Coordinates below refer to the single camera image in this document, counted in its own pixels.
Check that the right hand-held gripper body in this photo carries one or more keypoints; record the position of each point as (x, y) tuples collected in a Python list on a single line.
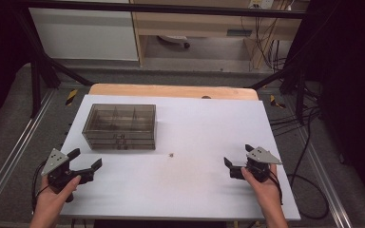
[(261, 156)]

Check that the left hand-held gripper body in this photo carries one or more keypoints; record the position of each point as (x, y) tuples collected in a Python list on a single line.
[(57, 172)]

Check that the smoky transparent divided drawer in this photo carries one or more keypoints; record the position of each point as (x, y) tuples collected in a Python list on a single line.
[(139, 146)]

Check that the smoky transparent drawer organizer box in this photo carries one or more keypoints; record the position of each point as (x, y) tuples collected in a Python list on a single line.
[(120, 122)]

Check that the small brown object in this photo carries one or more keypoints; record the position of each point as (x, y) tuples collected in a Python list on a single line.
[(171, 155)]

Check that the person's left hand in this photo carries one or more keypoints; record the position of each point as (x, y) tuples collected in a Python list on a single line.
[(52, 202)]

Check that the person's right hand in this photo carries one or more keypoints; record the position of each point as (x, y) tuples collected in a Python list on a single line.
[(264, 191)]

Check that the white board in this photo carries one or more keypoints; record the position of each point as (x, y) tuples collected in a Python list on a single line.
[(202, 133)]

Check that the yellow black striped tape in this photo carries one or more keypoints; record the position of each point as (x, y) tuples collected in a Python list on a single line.
[(71, 97), (277, 102)]

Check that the black metal stand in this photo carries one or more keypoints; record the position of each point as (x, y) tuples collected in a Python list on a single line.
[(35, 88), (300, 95)]

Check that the wooden table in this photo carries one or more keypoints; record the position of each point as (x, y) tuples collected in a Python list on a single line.
[(171, 91)]

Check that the black curtain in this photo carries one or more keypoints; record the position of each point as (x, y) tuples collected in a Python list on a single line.
[(351, 95), (0, 63)]

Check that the white cabinet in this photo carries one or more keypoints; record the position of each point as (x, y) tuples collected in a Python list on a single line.
[(82, 34)]

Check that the white chair base with caster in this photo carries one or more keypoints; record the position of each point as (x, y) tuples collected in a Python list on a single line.
[(174, 39)]

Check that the light wooden desk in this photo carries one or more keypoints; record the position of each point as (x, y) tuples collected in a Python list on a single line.
[(187, 27)]

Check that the white power strip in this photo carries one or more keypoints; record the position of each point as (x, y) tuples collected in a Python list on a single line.
[(261, 3)]

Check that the aluminium floor rail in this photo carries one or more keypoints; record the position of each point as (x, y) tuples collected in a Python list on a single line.
[(16, 148), (324, 180)]

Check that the black horizontal frame bar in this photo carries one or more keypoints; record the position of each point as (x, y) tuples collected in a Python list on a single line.
[(171, 9)]

